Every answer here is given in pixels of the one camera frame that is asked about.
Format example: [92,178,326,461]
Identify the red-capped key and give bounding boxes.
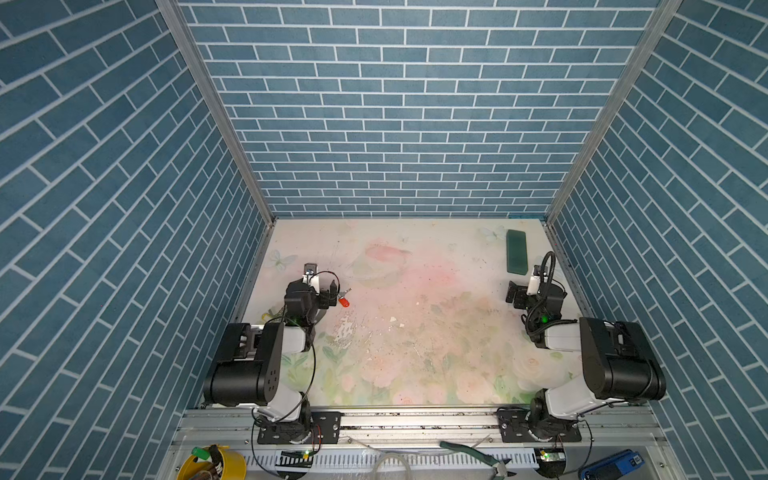
[338,289,351,308]

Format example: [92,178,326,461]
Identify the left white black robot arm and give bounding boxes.
[203,275,340,444]

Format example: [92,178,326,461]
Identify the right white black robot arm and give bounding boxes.
[506,251,667,441]

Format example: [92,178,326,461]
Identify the green rectangular block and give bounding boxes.
[506,229,528,275]

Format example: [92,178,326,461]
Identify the clear plastic tube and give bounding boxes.
[370,452,414,480]

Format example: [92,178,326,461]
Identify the yellow tape roll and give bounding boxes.
[176,444,247,480]

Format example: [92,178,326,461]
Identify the blue device box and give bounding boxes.
[578,449,645,480]

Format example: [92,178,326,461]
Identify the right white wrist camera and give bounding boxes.
[526,275,541,296]

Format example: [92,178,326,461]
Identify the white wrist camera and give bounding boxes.
[302,263,320,290]
[526,275,541,296]

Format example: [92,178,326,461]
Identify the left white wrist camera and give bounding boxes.
[302,263,320,290]

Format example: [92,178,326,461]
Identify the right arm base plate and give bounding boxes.
[495,407,582,443]

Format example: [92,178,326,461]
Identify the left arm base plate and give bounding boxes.
[256,411,342,445]

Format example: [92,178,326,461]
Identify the green-handled pliers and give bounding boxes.
[439,441,516,480]

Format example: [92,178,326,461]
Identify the aluminium front rail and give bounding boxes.
[157,406,684,479]

